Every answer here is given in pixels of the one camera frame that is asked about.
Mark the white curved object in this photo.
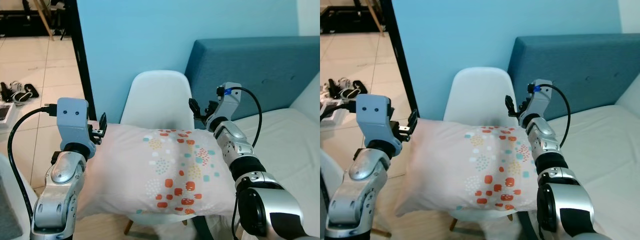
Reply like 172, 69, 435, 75
0, 152, 39, 240

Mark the pink pillow with coloured dots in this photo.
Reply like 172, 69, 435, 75
394, 117, 544, 219
75, 121, 242, 219

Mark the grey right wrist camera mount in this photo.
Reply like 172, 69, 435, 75
517, 79, 554, 127
206, 81, 242, 132

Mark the white flat device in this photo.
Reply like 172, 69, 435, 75
0, 102, 21, 124
320, 99, 341, 117

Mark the white bed mattress sheet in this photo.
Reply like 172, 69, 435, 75
542, 102, 640, 240
231, 106, 321, 240

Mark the white plastic chair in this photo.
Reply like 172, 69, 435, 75
442, 66, 522, 232
119, 70, 201, 236

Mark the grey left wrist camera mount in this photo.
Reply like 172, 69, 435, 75
355, 94, 403, 160
56, 97, 97, 160

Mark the black door frame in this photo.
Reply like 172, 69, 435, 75
381, 0, 420, 115
64, 0, 97, 122

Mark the wooden stick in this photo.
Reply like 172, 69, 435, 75
366, 0, 386, 37
34, 0, 55, 42

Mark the black furniture frame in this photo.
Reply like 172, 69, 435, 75
320, 0, 387, 35
0, 0, 71, 39

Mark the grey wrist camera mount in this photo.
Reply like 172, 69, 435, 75
56, 97, 97, 160
206, 81, 242, 132
355, 94, 403, 160
517, 79, 554, 127

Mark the black and white cable heap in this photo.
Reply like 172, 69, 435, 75
325, 77, 369, 102
0, 81, 40, 105

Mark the blue upholstered bed headboard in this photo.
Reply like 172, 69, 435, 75
184, 36, 321, 125
506, 33, 640, 122

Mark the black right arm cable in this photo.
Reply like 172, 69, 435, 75
527, 83, 572, 149
217, 85, 264, 149

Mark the plain white pillow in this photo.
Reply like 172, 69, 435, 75
614, 72, 640, 119

